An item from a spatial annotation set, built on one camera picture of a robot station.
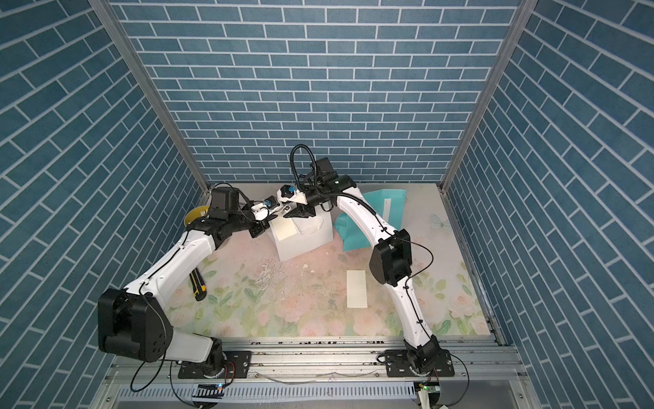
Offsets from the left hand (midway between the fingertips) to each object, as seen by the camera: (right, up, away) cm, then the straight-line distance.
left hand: (279, 212), depth 83 cm
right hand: (+3, +2, +1) cm, 4 cm away
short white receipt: (+26, -27, +6) cm, 38 cm away
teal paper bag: (+38, +2, +8) cm, 39 cm away
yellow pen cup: (-33, 0, +10) cm, 35 cm away
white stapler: (+3, +1, -3) cm, 4 cm away
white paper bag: (+4, -8, +6) cm, 11 cm away
